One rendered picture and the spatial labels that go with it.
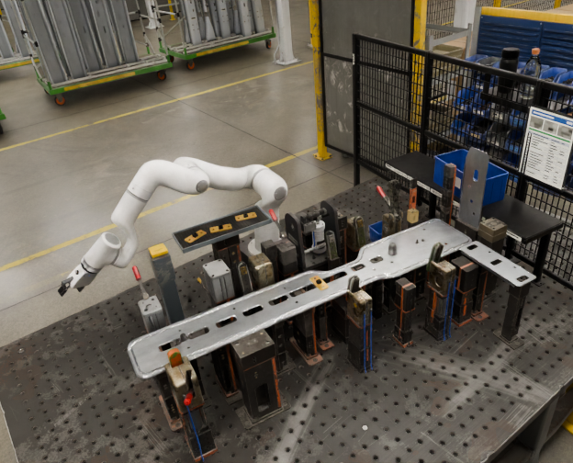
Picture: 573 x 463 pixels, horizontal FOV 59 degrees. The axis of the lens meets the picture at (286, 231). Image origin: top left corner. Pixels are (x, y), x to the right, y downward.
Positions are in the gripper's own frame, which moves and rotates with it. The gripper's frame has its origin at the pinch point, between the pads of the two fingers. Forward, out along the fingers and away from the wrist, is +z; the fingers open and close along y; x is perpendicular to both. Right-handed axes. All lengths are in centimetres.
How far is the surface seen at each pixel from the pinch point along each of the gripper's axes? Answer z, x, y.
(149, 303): -35.5, -32.5, -10.5
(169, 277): -38.0, -26.1, 5.0
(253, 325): -57, -62, -1
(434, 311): -95, -100, 48
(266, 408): -40, -86, 1
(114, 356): 8.2, -31.0, 7.2
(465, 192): -133, -72, 70
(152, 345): -33, -46, -18
